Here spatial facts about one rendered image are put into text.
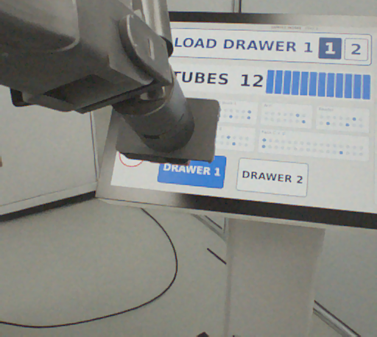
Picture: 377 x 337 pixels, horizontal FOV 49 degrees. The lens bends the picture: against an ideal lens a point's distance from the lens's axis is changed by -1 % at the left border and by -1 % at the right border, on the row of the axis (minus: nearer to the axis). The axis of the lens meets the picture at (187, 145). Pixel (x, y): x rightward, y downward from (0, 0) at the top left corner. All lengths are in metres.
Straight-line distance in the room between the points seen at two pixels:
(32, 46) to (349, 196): 0.45
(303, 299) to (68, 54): 0.65
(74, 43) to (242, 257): 0.58
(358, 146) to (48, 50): 0.46
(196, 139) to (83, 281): 1.59
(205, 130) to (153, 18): 0.13
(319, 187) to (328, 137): 0.07
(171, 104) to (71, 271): 1.73
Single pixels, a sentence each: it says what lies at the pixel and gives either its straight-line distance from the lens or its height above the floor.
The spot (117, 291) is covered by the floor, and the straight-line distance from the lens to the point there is 1.89.
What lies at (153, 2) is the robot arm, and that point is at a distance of 0.37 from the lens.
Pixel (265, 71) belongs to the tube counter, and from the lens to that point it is 0.63.
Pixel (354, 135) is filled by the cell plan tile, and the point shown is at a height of 1.06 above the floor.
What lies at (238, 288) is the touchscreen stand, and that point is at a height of 0.74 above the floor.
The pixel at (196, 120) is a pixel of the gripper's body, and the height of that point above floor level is 1.12.
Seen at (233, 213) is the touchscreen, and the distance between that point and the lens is 0.57.
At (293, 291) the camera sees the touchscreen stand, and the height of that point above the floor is 0.75.
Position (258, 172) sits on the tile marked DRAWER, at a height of 1.01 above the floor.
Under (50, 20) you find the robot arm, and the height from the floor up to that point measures 1.24.
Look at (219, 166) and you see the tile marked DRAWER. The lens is 0.58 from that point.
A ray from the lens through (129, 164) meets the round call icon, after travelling 0.60.
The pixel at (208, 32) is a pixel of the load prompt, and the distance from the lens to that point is 0.66.
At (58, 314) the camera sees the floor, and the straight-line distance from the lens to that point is 1.84.
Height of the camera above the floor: 1.27
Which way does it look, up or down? 23 degrees down
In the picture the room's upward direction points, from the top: straight up
